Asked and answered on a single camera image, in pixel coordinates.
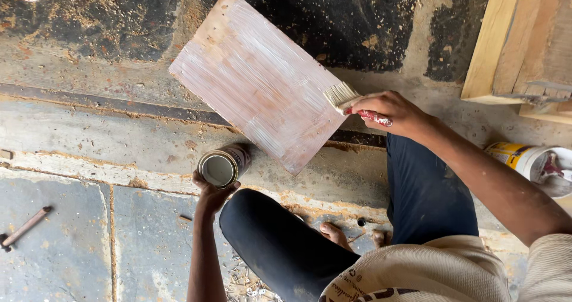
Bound person's right hand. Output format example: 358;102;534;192
350;91;435;138

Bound person's left hand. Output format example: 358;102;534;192
192;170;241;214

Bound red-handled paint brush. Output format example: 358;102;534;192
323;81;394;128

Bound round metal paint tin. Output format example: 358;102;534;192
197;143;252;189

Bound whitewashed wooden board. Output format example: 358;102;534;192
168;0;350;177

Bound person's dark blue trousers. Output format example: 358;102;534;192
219;133;480;302

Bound person's toes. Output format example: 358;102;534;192
371;230;393;248

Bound person's foot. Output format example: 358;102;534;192
319;222;354;252

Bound stack of wooden planks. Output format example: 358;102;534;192
461;0;572;125

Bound white plastic paint bucket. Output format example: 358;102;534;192
484;141;572;199

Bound person's beige printed shirt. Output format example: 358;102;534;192
318;233;572;302

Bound heap of metal screws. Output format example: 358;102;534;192
223;248;283;302

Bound wooden-handled hammer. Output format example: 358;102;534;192
0;206;52;253

